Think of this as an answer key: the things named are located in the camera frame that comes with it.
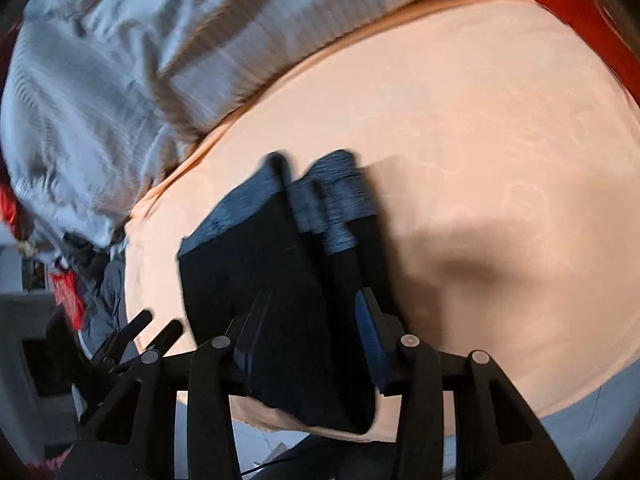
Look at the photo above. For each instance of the grey white striped blanket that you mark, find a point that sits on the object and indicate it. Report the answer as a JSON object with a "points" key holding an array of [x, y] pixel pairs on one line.
{"points": [[150, 35]]}

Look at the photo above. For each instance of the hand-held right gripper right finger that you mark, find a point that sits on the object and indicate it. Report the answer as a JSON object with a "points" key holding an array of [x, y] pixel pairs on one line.
{"points": [[375, 340]]}

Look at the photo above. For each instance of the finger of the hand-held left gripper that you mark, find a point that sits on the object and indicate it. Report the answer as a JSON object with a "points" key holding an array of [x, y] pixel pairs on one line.
{"points": [[135, 324], [167, 332]]}

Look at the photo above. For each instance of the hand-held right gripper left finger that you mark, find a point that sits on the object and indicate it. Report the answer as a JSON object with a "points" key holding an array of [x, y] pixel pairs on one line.
{"points": [[252, 340]]}

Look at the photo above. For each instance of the peach bed sheet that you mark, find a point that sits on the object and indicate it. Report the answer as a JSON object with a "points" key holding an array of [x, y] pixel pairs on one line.
{"points": [[475, 160]]}

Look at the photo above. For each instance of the grey garment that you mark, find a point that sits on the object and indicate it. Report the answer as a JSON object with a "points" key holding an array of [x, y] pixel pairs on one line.
{"points": [[107, 300]]}

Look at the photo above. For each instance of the black pants grey waistband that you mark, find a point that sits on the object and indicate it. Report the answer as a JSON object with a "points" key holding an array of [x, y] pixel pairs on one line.
{"points": [[250, 260]]}

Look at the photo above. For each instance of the red cloth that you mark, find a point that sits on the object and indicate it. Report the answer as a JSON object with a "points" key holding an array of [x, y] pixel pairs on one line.
{"points": [[65, 290], [590, 15], [6, 210]]}

